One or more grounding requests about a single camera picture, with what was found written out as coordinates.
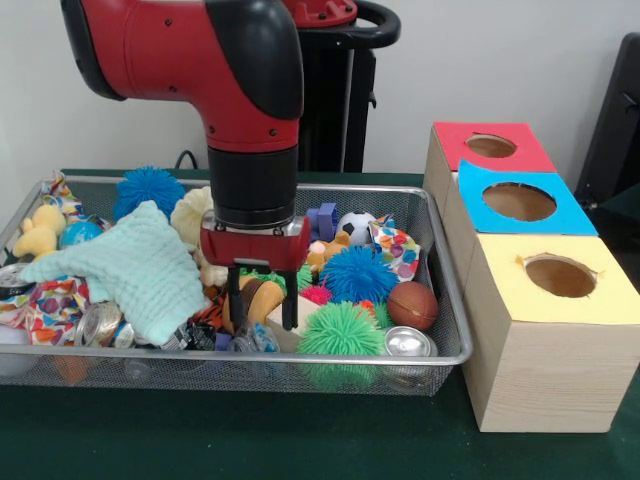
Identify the wooden box with three holes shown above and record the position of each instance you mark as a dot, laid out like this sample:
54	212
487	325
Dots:
540	380

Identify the crushed clear plastic bottle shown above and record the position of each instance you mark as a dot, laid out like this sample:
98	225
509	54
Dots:
257	340

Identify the small brown teddy bear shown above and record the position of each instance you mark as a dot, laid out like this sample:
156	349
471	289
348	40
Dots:
327	250

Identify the mint green knit cloth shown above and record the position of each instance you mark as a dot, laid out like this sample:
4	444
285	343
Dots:
140	270

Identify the green spiky rubber ball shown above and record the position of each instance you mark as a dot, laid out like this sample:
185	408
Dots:
304	275
342	332

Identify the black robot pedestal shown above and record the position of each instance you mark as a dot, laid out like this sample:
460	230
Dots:
345	110

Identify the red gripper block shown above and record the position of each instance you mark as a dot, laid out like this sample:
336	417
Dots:
250	247

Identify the large plain wooden block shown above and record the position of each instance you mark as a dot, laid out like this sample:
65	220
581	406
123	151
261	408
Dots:
290	332

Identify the small black white soccer ball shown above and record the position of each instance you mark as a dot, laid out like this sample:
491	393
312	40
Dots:
356	227

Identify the small brown football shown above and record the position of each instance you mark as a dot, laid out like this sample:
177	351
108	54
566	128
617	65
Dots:
412	306

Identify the shallow clear mesh bin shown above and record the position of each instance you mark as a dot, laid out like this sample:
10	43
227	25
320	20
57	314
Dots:
150	372

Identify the dark green tablecloth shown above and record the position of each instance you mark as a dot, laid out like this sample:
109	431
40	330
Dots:
622	235
250	440

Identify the cream knit cloth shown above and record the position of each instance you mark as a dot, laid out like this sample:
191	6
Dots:
192	215

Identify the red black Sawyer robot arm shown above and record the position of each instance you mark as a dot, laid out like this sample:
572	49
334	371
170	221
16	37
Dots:
175	60

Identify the colourful dotted cloth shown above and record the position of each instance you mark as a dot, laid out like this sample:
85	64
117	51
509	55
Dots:
402	252

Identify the globe print ball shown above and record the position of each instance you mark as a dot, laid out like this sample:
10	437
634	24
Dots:
80	234

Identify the toy burger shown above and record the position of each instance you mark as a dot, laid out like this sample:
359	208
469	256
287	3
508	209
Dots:
262	295

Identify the plain silver can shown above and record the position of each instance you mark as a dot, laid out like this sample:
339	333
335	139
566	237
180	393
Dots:
410	342

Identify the black upright panel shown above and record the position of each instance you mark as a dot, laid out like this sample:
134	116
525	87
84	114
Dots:
617	125

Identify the blue spiky rubber ball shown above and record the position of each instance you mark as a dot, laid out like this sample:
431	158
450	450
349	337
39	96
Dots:
357	275
145	187

